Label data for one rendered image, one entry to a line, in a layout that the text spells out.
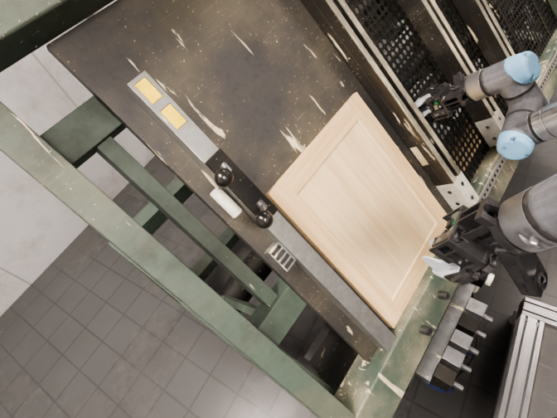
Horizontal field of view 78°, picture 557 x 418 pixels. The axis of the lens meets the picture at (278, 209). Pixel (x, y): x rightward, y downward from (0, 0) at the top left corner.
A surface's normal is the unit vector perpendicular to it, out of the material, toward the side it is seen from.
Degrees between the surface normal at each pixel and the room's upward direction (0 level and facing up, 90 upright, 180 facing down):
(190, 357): 0
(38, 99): 90
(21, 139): 52
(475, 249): 28
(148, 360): 0
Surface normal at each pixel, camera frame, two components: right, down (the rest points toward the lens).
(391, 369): 0.47, -0.07
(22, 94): 0.83, 0.29
